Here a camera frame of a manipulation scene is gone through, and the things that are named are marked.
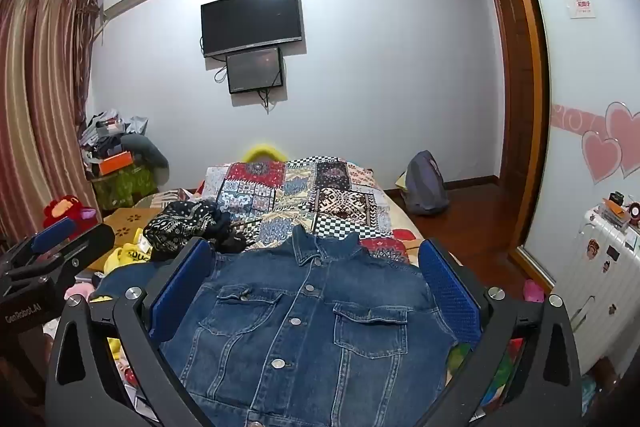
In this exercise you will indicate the patchwork printed blanket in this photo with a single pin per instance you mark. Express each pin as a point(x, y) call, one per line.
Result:
point(310, 192)

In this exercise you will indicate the blue denim jacket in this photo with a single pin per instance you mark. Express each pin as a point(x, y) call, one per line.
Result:
point(310, 322)

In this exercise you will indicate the red plush toy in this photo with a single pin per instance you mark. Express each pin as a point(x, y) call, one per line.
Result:
point(67, 209)

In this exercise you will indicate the grey backpack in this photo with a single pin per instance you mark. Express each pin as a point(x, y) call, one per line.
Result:
point(425, 182)

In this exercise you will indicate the tan paw print sheet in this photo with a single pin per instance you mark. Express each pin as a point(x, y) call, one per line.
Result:
point(132, 219)

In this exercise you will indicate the striped brown curtain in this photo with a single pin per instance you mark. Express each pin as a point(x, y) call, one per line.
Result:
point(40, 107)

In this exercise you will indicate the pile of clothes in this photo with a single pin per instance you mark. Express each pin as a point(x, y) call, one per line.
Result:
point(112, 134)

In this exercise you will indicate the wooden door frame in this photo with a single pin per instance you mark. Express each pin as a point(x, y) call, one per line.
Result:
point(520, 72)

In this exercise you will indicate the wall switch with sticker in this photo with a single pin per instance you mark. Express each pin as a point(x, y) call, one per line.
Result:
point(582, 7)

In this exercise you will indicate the yellow cloth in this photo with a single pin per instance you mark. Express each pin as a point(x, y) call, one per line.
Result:
point(127, 254)

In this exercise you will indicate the black wall television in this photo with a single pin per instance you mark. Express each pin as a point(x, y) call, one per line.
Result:
point(251, 21)

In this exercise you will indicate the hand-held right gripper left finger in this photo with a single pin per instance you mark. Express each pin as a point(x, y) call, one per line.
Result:
point(181, 293)

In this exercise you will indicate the black patterned cloth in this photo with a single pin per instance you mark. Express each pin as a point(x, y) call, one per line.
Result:
point(190, 227)

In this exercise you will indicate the orange box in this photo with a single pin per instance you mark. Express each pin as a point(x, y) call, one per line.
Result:
point(116, 161)

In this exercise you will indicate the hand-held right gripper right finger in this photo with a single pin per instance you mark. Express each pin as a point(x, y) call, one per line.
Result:
point(450, 294)

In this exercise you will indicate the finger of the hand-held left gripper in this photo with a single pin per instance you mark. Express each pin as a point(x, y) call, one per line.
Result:
point(52, 234)
point(90, 244)

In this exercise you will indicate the green patterned bag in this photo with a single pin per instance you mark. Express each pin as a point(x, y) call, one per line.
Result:
point(122, 187)

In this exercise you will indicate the pink heart wall sticker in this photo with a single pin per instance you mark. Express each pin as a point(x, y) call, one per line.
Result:
point(612, 142)

